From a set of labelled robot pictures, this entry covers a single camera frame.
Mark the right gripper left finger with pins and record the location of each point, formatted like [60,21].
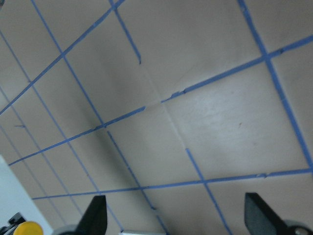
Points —
[94,220]

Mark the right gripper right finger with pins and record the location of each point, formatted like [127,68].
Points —
[260,218]

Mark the yellow push button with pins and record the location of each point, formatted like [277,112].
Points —
[17,225]

